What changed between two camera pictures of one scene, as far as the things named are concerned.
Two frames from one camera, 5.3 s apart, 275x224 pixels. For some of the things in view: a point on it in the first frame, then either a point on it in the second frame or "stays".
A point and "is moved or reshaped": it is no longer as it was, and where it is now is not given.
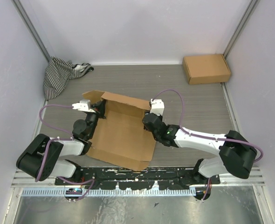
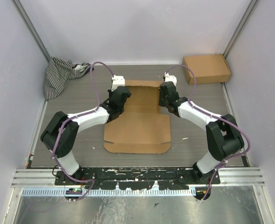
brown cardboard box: (121, 138) is moved or reshaped
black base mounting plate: (166, 178) stays
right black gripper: (161, 117) -> (161, 102)
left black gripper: (99, 108) -> (110, 94)
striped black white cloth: (58, 73) stays
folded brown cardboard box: (208, 68) stays
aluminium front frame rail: (21, 179) stays
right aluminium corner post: (243, 22) stays
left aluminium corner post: (27, 21) stays
